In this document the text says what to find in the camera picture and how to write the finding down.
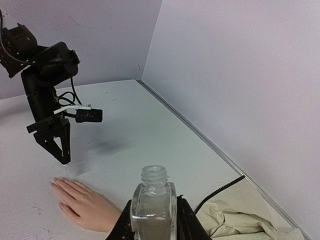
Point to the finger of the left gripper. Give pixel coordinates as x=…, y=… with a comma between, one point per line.
x=47, y=141
x=65, y=143

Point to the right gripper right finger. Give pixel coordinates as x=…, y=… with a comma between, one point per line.
x=188, y=225

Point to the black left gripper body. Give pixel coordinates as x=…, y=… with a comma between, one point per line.
x=43, y=102

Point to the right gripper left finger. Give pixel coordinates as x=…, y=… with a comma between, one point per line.
x=123, y=228

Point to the clear nail polish bottle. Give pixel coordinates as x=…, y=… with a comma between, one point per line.
x=153, y=209

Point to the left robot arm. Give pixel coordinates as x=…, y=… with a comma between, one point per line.
x=41, y=69

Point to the mannequin hand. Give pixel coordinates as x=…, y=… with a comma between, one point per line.
x=86, y=208

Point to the beige jacket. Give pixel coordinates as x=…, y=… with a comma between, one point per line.
x=237, y=211

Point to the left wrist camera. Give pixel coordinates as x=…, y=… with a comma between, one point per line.
x=81, y=113

